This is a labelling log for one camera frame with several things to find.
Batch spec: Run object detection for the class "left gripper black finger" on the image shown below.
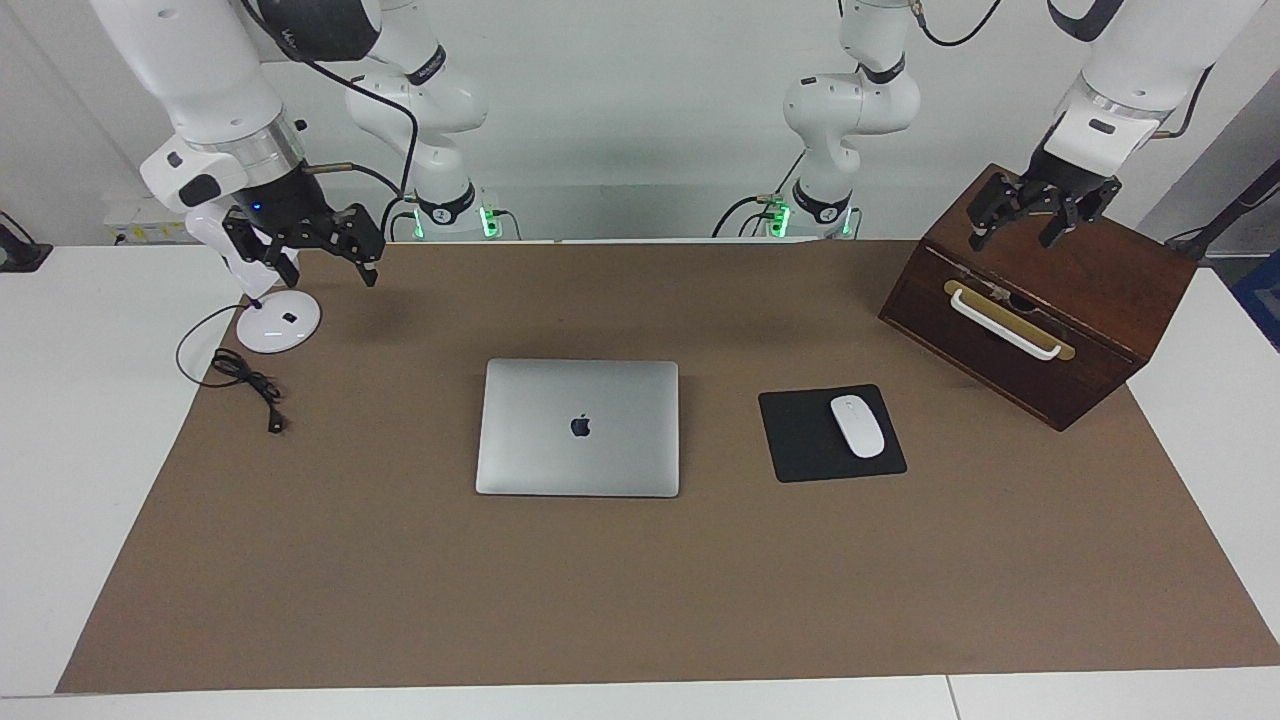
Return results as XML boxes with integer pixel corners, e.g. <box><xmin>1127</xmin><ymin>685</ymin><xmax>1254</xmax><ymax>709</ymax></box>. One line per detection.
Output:
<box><xmin>966</xmin><ymin>172</ymin><xmax>1027</xmax><ymax>251</ymax></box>
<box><xmin>1038</xmin><ymin>184</ymin><xmax>1122</xmax><ymax>249</ymax></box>

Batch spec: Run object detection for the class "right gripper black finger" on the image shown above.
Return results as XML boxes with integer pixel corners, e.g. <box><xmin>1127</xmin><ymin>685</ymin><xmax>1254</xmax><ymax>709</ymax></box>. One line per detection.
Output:
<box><xmin>331</xmin><ymin>203</ymin><xmax>388</xmax><ymax>289</ymax></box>
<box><xmin>222</xmin><ymin>210</ymin><xmax>301</xmax><ymax>291</ymax></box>

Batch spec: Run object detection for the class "grey aluminium laptop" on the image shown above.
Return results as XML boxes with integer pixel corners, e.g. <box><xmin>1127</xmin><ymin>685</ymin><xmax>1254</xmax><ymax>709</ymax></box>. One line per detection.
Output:
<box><xmin>475</xmin><ymin>358</ymin><xmax>681</xmax><ymax>499</ymax></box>

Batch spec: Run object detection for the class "dark brown wooden box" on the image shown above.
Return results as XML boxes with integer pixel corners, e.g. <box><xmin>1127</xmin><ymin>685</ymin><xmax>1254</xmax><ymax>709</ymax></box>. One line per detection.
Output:
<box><xmin>878</xmin><ymin>163</ymin><xmax>1199</xmax><ymax>432</ymax></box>

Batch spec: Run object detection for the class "white desk lamp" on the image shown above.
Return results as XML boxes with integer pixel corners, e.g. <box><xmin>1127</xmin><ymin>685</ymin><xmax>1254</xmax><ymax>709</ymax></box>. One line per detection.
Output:
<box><xmin>185</xmin><ymin>205</ymin><xmax>323</xmax><ymax>354</ymax></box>

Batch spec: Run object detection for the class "black stand pole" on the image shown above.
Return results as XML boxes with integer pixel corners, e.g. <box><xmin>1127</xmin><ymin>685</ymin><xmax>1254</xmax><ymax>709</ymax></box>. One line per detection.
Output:
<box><xmin>1165</xmin><ymin>160</ymin><xmax>1280</xmax><ymax>263</ymax></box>

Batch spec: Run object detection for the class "blue crate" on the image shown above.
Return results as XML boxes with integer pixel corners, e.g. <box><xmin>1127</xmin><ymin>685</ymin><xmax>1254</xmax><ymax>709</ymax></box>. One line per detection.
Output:
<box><xmin>1232</xmin><ymin>250</ymin><xmax>1280</xmax><ymax>351</ymax></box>

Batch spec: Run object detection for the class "white computer mouse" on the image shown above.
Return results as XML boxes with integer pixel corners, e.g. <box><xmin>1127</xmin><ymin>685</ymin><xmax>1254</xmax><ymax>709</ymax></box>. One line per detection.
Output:
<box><xmin>830</xmin><ymin>395</ymin><xmax>887</xmax><ymax>460</ymax></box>

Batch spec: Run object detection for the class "black mouse pad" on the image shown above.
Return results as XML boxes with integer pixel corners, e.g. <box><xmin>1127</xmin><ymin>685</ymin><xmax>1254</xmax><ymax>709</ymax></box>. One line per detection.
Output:
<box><xmin>758</xmin><ymin>384</ymin><xmax>908</xmax><ymax>484</ymax></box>

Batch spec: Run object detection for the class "brown table mat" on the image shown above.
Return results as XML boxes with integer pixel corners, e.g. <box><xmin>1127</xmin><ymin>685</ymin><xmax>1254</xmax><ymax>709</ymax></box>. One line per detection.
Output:
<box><xmin>55</xmin><ymin>240</ymin><xmax>1280</xmax><ymax>694</ymax></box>

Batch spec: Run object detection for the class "black right base cable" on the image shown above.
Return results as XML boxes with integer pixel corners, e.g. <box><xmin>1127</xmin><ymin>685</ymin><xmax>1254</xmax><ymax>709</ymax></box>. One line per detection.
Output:
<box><xmin>378</xmin><ymin>193</ymin><xmax>421</xmax><ymax>243</ymax></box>

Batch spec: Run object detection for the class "black base cable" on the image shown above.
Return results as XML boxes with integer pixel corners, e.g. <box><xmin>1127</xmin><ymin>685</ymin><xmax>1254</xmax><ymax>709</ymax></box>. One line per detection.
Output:
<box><xmin>712</xmin><ymin>150</ymin><xmax>806</xmax><ymax>239</ymax></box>
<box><xmin>378</xmin><ymin>193</ymin><xmax>421</xmax><ymax>243</ymax></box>

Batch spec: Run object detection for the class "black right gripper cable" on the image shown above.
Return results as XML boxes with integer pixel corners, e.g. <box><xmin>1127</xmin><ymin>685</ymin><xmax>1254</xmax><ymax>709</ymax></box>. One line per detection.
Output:
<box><xmin>240</xmin><ymin>0</ymin><xmax>421</xmax><ymax>201</ymax></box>

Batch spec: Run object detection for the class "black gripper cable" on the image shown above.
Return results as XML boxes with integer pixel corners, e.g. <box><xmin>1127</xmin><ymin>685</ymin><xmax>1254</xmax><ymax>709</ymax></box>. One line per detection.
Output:
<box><xmin>908</xmin><ymin>0</ymin><xmax>1217</xmax><ymax>139</ymax></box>
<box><xmin>240</xmin><ymin>0</ymin><xmax>421</xmax><ymax>201</ymax></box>

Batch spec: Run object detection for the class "white box handle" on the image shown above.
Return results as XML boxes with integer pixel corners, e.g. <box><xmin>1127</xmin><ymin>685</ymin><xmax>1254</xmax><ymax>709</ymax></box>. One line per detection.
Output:
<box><xmin>948</xmin><ymin>288</ymin><xmax>1063</xmax><ymax>361</ymax></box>

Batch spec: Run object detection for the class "black lamp power cable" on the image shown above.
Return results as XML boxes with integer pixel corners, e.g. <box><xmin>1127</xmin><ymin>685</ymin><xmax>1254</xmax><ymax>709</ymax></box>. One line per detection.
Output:
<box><xmin>176</xmin><ymin>303</ymin><xmax>291</xmax><ymax>436</ymax></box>

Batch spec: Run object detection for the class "white wall power strip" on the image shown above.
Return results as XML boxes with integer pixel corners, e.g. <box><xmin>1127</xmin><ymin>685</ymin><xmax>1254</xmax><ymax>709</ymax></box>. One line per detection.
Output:
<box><xmin>103</xmin><ymin>195</ymin><xmax>196</xmax><ymax>247</ymax></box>

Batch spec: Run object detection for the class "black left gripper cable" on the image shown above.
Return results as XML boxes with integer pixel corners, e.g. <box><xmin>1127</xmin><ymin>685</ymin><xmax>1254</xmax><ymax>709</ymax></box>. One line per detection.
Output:
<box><xmin>908</xmin><ymin>0</ymin><xmax>1217</xmax><ymax>139</ymax></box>

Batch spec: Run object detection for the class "black clamp mount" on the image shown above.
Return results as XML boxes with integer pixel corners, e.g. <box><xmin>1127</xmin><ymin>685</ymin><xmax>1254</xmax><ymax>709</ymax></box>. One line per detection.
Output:
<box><xmin>0</xmin><ymin>212</ymin><xmax>53</xmax><ymax>273</ymax></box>

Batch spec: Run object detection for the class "black left base cable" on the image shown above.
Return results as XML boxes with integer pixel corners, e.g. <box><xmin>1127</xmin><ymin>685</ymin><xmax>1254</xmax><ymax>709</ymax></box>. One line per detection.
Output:
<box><xmin>712</xmin><ymin>150</ymin><xmax>806</xmax><ymax>239</ymax></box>

